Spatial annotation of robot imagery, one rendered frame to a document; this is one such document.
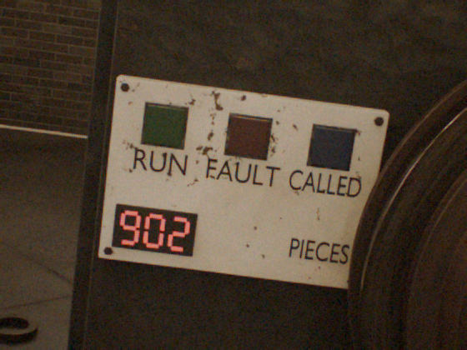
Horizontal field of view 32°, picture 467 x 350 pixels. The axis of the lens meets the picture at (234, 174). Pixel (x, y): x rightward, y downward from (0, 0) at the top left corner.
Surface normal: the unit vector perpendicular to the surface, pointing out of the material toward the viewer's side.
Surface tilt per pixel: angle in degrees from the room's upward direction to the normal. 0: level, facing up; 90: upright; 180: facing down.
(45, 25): 90
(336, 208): 90
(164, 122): 90
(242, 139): 90
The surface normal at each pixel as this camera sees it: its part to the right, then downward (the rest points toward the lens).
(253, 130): 0.00, 0.22
